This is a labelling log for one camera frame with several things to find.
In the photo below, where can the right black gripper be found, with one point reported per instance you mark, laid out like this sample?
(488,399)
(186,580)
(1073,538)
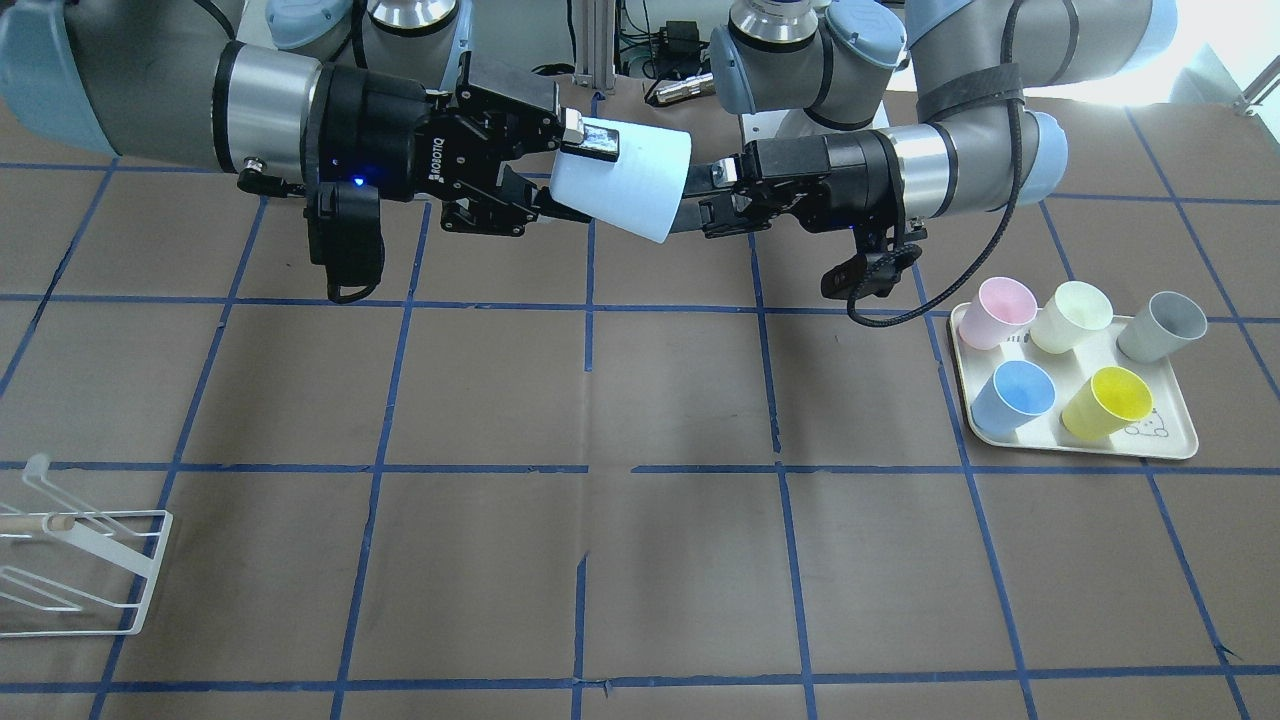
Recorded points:
(385,125)

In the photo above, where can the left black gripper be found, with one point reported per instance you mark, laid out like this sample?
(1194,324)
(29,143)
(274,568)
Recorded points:
(835,168)

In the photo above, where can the light blue plastic cup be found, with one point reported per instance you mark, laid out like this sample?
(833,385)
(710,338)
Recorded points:
(639,192)

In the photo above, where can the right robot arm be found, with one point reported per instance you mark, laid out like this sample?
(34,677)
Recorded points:
(170,81)

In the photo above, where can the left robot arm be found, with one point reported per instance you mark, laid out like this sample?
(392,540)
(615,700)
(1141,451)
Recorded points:
(894,118)

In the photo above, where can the pink plastic cup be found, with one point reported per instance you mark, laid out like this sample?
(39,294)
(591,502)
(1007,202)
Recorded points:
(1001,308)

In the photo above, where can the pale green plastic cup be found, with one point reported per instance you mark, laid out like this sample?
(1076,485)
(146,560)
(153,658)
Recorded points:
(1075,312)

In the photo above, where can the yellow plastic cup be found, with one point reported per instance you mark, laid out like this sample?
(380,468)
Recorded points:
(1112,399)

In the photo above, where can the grey plastic cup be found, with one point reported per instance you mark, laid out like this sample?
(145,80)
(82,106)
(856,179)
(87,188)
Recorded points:
(1169,321)

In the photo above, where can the silver metal connector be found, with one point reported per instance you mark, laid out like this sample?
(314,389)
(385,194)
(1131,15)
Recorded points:
(668,92)

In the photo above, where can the cream plastic tray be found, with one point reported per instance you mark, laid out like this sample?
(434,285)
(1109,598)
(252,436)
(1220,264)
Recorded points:
(1167,433)

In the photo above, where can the aluminium frame post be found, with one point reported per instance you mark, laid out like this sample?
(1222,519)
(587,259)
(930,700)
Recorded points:
(595,30)

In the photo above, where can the white wire cup rack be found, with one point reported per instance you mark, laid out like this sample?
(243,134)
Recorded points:
(72,570)

